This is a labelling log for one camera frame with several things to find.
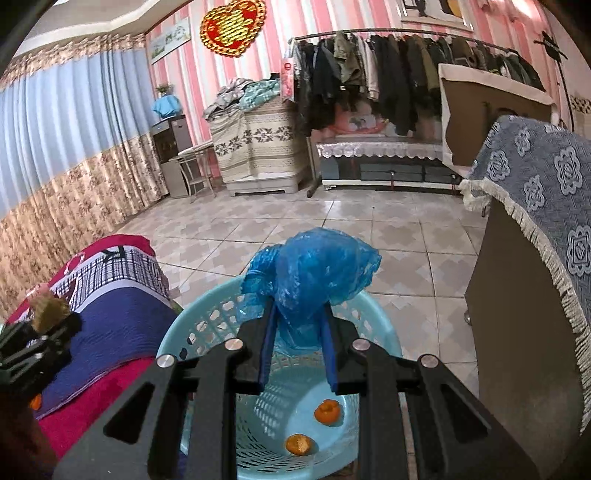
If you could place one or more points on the pink hanging packet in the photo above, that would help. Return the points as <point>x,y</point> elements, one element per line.
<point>288,81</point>

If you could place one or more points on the framed wall picture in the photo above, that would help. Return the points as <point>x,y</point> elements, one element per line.
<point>434,14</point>

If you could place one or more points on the brown spongy piece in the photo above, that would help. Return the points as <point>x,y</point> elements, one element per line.
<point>48,311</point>

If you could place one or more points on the orange peel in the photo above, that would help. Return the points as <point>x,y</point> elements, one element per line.
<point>328,412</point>
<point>300,445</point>
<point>35,401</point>

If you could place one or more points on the brown wooden cabinet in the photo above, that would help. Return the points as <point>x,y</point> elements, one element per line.
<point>521,346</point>

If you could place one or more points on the blue fringed floral cloth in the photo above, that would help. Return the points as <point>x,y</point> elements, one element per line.
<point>545,184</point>

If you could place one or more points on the small folding table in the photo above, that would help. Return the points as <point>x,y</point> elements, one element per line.
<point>194,154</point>

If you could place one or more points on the cabinet with patterned cover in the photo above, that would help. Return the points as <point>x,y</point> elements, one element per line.
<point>258,143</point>

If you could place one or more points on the metal clothes rack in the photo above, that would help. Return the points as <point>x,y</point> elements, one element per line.
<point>369,31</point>

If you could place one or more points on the brown wooden board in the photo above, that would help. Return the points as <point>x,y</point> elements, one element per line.
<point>466,120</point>

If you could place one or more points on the white lace cloth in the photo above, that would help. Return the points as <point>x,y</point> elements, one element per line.
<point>369,149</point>

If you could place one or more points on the long landscape wall picture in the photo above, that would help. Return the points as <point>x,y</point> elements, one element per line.
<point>170,39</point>

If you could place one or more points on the grey water dispenser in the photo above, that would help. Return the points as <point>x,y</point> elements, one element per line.
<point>171,138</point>

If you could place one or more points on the red heart wall decoration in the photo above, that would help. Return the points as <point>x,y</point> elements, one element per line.
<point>233,25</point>

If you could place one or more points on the blue plastic bag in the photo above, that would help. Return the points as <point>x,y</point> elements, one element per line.
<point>314,267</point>

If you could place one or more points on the light blue plastic basket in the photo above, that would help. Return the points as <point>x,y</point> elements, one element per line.
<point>286,408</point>

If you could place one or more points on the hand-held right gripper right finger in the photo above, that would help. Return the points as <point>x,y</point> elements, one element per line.
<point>330,350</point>

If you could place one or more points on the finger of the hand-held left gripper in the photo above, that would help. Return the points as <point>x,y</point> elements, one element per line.
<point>41,350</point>

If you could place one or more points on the low glass cabinet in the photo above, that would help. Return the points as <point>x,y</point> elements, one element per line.
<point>369,171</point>

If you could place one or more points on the row of hanging clothes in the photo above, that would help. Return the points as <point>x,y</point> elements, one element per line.
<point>397,78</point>

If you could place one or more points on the plant with blue cover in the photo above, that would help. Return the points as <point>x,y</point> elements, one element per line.
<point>165,105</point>

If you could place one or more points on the black stand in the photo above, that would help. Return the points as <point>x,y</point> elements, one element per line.
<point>551,46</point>

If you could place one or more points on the blue and floral curtain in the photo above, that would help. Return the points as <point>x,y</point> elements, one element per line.
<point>69,152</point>

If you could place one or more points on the pile of folded clothes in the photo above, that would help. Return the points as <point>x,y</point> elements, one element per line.
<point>240,94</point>

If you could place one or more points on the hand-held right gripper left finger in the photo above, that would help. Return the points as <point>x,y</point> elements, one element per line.
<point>267,350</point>

